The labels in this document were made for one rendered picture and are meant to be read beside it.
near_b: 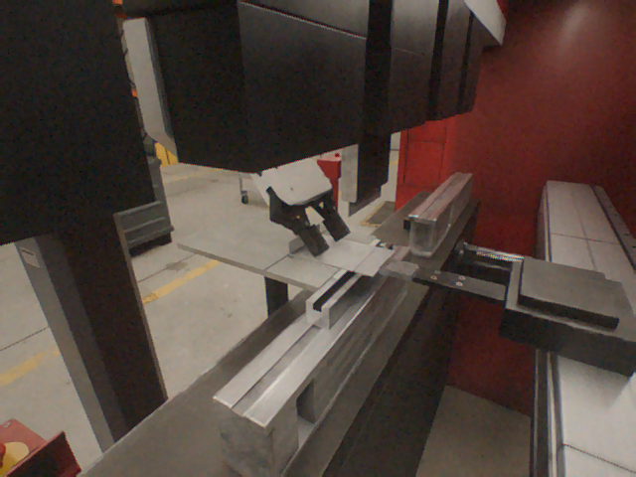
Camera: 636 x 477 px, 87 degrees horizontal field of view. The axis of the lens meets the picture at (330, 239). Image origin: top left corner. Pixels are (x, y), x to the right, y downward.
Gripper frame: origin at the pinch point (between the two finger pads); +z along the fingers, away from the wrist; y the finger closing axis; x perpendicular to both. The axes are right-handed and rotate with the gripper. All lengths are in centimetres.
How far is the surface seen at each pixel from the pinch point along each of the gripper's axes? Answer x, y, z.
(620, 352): -24.7, -6.5, 22.9
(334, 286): -2.4, -7.7, 5.9
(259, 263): 5.9, -8.5, -1.9
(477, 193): 0, 84, 17
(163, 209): 223, 123, -96
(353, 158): -13.3, -5.6, -5.3
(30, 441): 36.9, -33.0, 0.8
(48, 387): 175, -7, -14
